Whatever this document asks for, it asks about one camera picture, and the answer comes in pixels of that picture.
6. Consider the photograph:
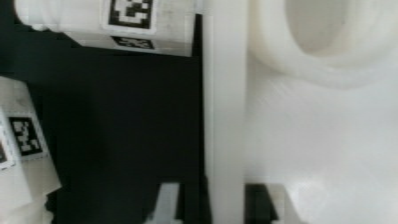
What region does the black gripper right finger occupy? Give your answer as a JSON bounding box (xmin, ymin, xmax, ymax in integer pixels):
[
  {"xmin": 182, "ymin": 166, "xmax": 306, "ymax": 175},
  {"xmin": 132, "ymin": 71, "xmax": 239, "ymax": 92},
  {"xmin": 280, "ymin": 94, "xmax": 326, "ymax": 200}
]
[{"xmin": 244, "ymin": 183, "xmax": 280, "ymax": 224}]

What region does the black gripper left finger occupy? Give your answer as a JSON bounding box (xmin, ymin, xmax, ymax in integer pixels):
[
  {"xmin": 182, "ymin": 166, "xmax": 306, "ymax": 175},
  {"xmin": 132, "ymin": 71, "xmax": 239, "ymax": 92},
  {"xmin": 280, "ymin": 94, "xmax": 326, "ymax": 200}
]
[{"xmin": 145, "ymin": 183, "xmax": 182, "ymax": 224}]

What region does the white square tabletop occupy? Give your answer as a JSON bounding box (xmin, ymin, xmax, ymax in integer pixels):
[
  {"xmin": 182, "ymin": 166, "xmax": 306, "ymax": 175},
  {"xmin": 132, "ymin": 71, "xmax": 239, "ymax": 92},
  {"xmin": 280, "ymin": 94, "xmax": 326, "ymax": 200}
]
[{"xmin": 203, "ymin": 0, "xmax": 398, "ymax": 224}]

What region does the white table leg with tag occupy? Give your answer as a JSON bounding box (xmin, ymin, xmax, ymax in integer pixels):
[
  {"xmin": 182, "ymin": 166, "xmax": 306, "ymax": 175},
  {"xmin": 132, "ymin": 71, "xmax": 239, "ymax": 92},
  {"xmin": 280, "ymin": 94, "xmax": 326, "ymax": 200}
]
[{"xmin": 15, "ymin": 0, "xmax": 196, "ymax": 57}]

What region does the white table leg middle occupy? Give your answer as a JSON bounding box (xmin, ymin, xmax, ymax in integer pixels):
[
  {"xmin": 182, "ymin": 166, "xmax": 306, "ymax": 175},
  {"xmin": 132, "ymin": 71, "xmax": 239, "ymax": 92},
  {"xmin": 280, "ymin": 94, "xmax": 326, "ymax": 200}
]
[{"xmin": 0, "ymin": 76, "xmax": 61, "ymax": 224}]

